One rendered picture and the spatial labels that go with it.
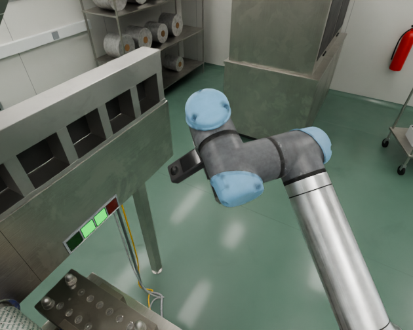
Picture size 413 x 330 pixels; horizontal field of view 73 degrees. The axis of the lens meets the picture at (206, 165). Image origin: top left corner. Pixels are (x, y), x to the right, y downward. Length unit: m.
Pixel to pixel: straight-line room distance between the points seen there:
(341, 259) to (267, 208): 2.22
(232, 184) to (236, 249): 1.98
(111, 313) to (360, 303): 0.80
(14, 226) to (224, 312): 1.57
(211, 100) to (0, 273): 0.76
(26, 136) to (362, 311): 0.79
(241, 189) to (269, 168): 0.07
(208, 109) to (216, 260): 1.95
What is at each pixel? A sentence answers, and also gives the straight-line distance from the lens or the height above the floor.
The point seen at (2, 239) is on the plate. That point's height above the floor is 1.39.
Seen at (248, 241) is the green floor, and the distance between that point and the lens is 2.44.
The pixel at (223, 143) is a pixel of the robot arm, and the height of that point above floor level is 1.75.
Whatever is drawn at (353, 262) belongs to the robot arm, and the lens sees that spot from 0.50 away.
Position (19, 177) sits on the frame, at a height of 1.51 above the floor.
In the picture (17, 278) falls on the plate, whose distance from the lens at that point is 1.03.
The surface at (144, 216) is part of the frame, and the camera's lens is 1.72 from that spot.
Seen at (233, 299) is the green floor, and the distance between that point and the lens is 2.20.
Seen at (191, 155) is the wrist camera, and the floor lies 1.61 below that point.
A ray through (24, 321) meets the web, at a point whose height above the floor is 1.28.
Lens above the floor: 2.01
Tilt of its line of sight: 41 degrees down
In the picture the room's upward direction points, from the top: straight up
